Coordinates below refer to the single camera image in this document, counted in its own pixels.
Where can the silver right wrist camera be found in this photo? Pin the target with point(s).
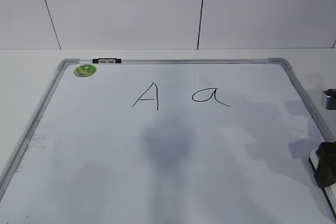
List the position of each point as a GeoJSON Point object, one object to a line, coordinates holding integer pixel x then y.
{"type": "Point", "coordinates": [329, 99]}

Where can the round green magnet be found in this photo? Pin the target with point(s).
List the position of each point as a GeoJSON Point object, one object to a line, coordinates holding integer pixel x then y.
{"type": "Point", "coordinates": [85, 70]}

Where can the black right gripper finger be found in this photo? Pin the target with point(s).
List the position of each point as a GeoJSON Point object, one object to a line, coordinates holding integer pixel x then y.
{"type": "Point", "coordinates": [325, 171]}

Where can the white board eraser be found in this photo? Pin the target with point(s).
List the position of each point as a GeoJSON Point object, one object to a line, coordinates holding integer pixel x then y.
{"type": "Point", "coordinates": [329, 192]}

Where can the white board with grey frame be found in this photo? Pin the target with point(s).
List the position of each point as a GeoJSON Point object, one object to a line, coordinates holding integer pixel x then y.
{"type": "Point", "coordinates": [175, 141]}

